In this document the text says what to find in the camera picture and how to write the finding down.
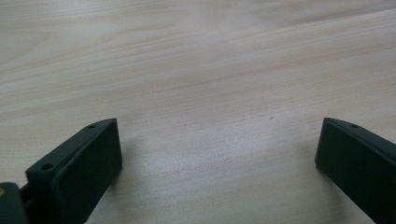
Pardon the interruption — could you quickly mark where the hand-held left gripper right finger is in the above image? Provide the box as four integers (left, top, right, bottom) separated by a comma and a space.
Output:
314, 117, 396, 224

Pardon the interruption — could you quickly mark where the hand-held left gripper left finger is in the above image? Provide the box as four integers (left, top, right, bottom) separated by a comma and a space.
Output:
25, 118, 123, 224

